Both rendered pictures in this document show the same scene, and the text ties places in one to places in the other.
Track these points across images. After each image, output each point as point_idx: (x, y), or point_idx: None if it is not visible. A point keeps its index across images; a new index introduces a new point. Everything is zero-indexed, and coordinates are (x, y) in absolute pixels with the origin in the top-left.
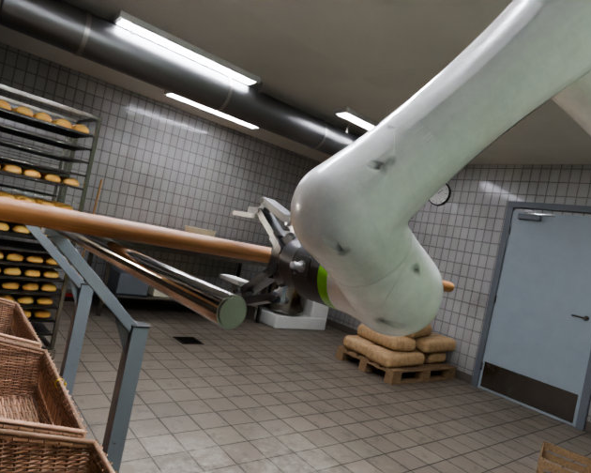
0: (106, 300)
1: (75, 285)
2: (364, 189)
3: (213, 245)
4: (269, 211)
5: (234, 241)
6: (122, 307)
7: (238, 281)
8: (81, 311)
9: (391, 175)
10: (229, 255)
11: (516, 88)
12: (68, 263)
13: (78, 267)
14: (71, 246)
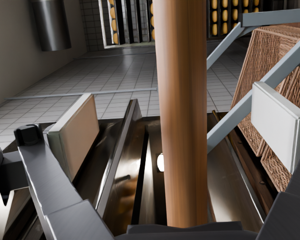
0: (273, 85)
1: (243, 30)
2: None
3: (185, 203)
4: (20, 161)
5: (162, 134)
6: (282, 64)
7: (286, 167)
8: (269, 20)
9: None
10: (203, 146)
11: None
12: (222, 44)
13: (235, 124)
14: (212, 135)
